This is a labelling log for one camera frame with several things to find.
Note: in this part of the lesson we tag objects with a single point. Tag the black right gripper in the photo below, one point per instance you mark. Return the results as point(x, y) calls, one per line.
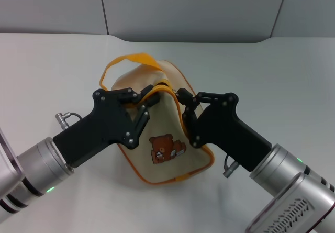
point(222, 131)

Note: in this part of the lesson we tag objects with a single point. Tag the small metal zipper pull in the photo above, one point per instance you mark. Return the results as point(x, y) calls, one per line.
point(175, 92)

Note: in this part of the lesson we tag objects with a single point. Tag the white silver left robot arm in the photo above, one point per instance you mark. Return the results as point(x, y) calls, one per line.
point(39, 162)

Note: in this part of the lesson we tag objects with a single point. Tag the beige food bag orange trim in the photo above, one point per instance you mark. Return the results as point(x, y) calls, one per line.
point(167, 136)

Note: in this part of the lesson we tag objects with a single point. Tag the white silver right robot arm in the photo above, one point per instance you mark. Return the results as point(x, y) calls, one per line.
point(277, 165)

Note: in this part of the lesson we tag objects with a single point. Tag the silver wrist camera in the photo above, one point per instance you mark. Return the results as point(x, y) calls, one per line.
point(295, 206)
point(6, 157)

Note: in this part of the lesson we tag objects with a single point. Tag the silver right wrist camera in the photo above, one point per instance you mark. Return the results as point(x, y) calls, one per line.
point(295, 206)

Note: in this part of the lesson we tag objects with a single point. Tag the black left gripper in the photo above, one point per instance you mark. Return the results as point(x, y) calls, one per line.
point(104, 123)

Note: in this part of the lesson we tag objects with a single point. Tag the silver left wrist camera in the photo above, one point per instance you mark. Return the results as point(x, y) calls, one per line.
point(6, 157)

